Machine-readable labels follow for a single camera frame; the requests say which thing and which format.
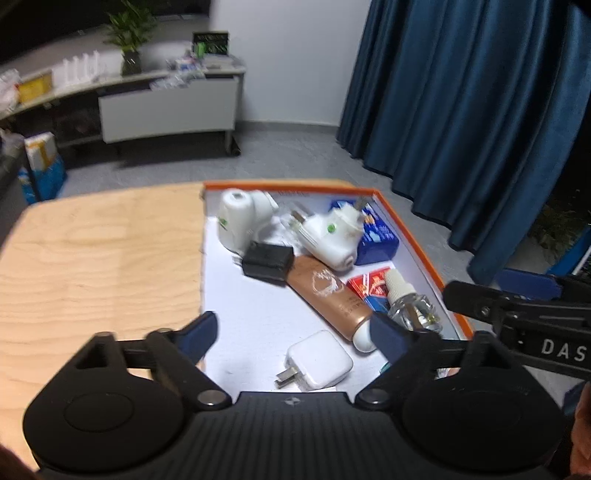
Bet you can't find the yellow box on cabinet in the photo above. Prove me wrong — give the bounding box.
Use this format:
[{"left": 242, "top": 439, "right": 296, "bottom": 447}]
[{"left": 17, "top": 70, "right": 53, "bottom": 104}]

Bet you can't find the red small box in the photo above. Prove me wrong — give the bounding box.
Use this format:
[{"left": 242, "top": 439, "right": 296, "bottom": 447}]
[{"left": 346, "top": 267, "right": 390, "bottom": 310}]

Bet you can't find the white plug-in device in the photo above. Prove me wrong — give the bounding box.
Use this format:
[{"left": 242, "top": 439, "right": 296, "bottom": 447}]
[{"left": 217, "top": 188, "right": 279, "bottom": 255}]

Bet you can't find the black wall television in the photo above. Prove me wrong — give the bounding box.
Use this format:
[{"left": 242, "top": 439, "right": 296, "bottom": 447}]
[{"left": 1, "top": 0, "right": 211, "bottom": 62}]

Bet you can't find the plastic bag on cabinet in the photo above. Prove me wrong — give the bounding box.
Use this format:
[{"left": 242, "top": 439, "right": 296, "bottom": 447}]
[{"left": 0, "top": 69, "right": 20, "bottom": 112}]

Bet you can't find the black power adapter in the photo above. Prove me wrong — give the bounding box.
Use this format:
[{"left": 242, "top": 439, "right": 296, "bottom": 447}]
[{"left": 240, "top": 241, "right": 294, "bottom": 285}]

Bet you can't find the white wifi router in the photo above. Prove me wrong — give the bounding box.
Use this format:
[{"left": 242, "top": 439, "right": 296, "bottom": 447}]
[{"left": 52, "top": 50, "right": 103, "bottom": 87}]

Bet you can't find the blue curtain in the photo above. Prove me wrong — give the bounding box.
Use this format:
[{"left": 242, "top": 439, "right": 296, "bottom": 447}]
[{"left": 337, "top": 1, "right": 590, "bottom": 285}]

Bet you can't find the blue plastic bag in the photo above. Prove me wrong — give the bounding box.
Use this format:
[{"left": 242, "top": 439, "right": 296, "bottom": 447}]
[{"left": 18, "top": 155, "right": 67, "bottom": 205}]

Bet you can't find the clear liquid refill bottle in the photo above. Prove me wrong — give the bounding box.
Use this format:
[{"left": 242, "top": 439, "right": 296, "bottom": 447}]
[{"left": 385, "top": 268, "right": 443, "bottom": 333}]

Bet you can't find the white mosquito repellent heater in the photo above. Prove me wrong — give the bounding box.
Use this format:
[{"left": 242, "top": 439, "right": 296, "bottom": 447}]
[{"left": 290, "top": 196, "right": 370, "bottom": 272}]

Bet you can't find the potted green plant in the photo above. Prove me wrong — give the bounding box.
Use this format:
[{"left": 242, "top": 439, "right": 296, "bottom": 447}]
[{"left": 104, "top": 1, "right": 157, "bottom": 77}]

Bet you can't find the blue plastic stool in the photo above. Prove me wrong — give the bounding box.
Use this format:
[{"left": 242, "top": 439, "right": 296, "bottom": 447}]
[{"left": 547, "top": 226, "right": 590, "bottom": 277}]

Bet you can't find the black green display box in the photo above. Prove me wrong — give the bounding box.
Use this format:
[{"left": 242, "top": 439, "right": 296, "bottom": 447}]
[{"left": 192, "top": 31, "right": 229, "bottom": 59}]

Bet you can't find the blue card box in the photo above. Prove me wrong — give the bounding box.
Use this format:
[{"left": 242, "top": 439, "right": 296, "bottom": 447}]
[{"left": 331, "top": 200, "right": 400, "bottom": 266}]

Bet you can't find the white tv cabinet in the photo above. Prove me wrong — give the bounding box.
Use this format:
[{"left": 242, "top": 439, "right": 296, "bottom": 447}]
[{"left": 1, "top": 64, "right": 245, "bottom": 156}]

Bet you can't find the orange shallow tray box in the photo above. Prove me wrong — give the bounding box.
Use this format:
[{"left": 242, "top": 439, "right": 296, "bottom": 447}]
[{"left": 201, "top": 181, "right": 473, "bottom": 397}]

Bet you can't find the white usb charger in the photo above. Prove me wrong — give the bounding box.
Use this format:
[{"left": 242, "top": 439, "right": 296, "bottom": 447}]
[{"left": 274, "top": 330, "right": 353, "bottom": 391}]

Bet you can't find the brown cosmetic tube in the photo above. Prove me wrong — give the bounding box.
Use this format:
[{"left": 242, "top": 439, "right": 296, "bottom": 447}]
[{"left": 287, "top": 255, "right": 376, "bottom": 354}]

